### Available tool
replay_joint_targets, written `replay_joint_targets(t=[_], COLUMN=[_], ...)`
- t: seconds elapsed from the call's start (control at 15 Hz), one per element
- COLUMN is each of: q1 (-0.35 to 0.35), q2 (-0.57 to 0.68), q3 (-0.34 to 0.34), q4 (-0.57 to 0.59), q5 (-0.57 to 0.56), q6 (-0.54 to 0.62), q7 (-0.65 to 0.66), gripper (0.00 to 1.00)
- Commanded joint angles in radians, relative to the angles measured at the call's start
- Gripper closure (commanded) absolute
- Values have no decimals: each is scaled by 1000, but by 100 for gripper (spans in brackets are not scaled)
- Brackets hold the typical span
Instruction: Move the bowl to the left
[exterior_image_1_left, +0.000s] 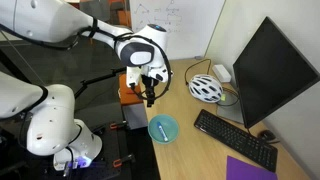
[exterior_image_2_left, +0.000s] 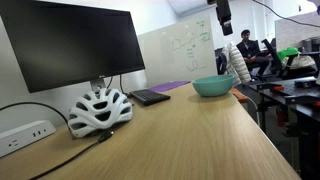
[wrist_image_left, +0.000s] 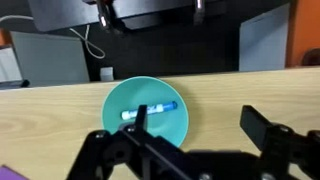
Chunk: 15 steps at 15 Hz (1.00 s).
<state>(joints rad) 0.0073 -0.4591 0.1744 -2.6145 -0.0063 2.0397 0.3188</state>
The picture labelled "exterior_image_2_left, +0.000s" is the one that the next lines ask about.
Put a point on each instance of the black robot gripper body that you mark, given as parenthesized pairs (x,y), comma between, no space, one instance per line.
(223,11)

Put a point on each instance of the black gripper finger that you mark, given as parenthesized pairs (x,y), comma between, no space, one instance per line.
(227,28)

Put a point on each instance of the teal bowl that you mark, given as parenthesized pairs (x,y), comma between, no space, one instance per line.
(213,85)

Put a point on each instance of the white puffer jacket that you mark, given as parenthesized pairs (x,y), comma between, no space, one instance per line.
(236,64)

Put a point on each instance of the whiteboard with green writing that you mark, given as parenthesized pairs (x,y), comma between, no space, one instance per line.
(180,52)

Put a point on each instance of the seated person in dark suit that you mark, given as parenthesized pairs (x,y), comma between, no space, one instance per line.
(251,53)

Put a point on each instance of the green object on chair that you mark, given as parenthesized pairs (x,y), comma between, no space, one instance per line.
(287,52)

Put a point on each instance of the orange clamp on desk edge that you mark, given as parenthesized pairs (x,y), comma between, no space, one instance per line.
(241,97)

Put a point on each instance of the purple mat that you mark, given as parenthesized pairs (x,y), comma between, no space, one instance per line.
(168,86)

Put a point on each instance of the black perforated work table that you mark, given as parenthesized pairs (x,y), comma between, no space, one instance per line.
(301,120)

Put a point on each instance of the black keyboard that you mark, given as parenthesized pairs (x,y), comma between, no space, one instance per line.
(147,97)

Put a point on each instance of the white bicycle helmet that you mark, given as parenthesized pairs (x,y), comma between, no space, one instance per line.
(98,111)

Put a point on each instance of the black computer monitor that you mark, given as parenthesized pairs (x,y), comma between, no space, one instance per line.
(59,44)

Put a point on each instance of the white power strip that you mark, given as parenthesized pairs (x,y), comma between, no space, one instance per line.
(17,138)

